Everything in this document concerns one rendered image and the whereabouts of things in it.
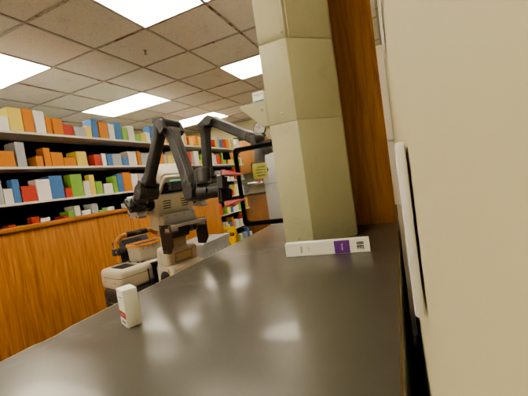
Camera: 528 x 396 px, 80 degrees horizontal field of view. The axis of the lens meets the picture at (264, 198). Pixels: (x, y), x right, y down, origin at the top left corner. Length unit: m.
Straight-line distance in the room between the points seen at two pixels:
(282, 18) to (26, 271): 2.27
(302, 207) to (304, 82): 0.46
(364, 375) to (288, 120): 0.93
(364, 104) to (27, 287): 2.41
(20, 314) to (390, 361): 2.49
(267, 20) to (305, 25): 0.14
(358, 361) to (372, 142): 1.15
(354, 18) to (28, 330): 2.69
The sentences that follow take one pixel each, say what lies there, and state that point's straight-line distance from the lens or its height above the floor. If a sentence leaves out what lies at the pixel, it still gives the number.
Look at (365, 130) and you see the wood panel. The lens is 1.52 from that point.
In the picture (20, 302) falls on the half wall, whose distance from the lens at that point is 2.73.
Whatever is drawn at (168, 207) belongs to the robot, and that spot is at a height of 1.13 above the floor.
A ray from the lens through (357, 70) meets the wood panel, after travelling 1.58.
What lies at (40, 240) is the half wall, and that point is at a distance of 2.78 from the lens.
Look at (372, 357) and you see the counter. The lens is 0.52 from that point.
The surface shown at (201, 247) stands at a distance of 3.33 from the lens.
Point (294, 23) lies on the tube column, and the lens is 1.33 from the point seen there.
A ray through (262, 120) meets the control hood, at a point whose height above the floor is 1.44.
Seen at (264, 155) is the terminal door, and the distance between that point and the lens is 1.55.
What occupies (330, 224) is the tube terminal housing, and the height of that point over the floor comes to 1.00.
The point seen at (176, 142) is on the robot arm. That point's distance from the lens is 1.46.
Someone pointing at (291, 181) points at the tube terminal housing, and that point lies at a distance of 1.20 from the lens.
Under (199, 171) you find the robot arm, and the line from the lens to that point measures 1.28.
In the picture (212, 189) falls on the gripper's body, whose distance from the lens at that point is 1.24.
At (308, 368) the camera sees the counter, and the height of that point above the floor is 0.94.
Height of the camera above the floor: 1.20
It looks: 3 degrees down
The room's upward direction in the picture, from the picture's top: 8 degrees counter-clockwise
